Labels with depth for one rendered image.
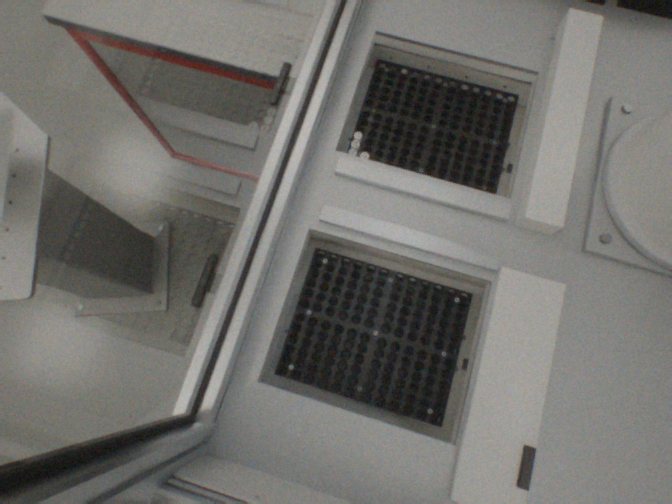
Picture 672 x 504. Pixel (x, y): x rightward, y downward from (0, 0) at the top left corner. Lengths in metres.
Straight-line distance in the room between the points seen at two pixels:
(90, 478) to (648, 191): 0.60
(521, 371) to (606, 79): 0.43
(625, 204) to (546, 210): 0.10
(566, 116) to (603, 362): 0.31
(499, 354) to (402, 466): 0.17
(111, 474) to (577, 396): 0.50
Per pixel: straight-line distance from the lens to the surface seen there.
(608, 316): 0.67
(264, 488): 0.54
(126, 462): 0.38
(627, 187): 0.67
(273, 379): 0.70
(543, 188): 0.64
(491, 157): 0.72
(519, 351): 0.61
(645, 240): 0.68
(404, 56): 0.80
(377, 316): 0.63
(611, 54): 0.82
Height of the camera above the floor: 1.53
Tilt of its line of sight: 75 degrees down
